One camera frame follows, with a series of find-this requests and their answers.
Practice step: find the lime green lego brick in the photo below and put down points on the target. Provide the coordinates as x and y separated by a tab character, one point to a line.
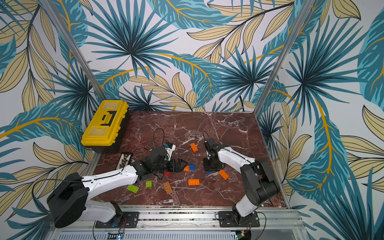
133	189

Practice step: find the amber transparent lego brick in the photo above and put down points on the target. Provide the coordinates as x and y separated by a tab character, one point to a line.
168	188

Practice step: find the yellow black toolbox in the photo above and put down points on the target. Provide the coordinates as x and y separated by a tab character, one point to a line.
105	132

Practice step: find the aluminium corner post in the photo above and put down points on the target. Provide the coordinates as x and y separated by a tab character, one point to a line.
64	31
291	37

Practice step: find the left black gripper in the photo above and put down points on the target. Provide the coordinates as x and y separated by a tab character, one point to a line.
180	168

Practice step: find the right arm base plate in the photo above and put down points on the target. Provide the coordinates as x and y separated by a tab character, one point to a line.
230	219

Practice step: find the green square lego brick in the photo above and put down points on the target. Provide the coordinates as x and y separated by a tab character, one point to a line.
149	184

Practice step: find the right aluminium corner post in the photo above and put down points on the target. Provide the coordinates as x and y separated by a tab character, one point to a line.
291	37

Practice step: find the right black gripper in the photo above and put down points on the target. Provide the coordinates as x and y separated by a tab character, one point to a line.
210	160

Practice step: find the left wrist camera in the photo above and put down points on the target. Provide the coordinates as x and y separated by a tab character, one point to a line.
170	148

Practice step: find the orange lego brick front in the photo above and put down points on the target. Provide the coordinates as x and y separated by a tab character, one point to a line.
194	182

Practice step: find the left aluminium corner post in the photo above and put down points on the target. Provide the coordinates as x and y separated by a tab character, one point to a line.
64	31

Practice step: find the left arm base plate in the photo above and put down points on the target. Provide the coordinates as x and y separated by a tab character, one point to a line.
127	220

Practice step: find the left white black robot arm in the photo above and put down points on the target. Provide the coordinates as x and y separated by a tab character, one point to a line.
72	200

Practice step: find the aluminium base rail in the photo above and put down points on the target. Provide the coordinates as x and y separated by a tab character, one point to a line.
201	223

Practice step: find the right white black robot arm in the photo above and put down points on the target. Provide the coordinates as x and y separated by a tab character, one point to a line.
259	180

